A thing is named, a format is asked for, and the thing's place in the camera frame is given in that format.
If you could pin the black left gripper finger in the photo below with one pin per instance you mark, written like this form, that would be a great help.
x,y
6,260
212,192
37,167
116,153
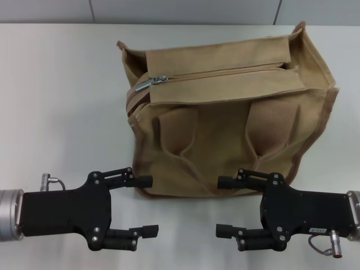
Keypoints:
x,y
140,181
149,231

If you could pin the silver metal zipper pull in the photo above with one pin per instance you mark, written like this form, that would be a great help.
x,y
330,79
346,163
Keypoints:
x,y
143,85

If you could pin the khaki canvas food bag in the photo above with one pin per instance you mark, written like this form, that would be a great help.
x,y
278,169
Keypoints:
x,y
213,129

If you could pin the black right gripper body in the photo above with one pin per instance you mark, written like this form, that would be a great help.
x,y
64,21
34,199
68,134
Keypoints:
x,y
306,212

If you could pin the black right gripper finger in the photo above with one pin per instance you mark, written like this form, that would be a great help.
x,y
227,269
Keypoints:
x,y
225,230
227,182

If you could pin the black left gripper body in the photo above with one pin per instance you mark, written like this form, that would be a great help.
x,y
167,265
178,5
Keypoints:
x,y
64,212

